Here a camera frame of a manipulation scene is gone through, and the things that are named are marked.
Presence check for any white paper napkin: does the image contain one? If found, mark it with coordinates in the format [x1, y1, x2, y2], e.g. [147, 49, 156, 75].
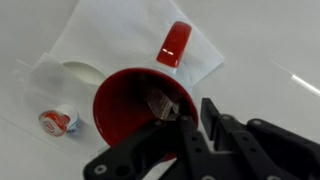
[16, 0, 223, 159]

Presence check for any used tea bag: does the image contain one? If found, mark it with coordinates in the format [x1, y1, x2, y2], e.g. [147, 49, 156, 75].
[145, 88, 180, 121]

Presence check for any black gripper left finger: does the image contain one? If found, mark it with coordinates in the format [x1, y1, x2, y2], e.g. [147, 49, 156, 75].
[83, 114, 198, 180]

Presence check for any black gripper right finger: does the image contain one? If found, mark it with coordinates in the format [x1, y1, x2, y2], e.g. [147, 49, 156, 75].
[200, 98, 320, 180]

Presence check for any white mug red interior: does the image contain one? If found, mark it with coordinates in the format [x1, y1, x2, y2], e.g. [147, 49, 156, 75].
[93, 21, 198, 147]

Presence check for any red creamer cup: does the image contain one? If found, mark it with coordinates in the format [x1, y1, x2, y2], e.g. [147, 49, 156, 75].
[38, 104, 79, 137]

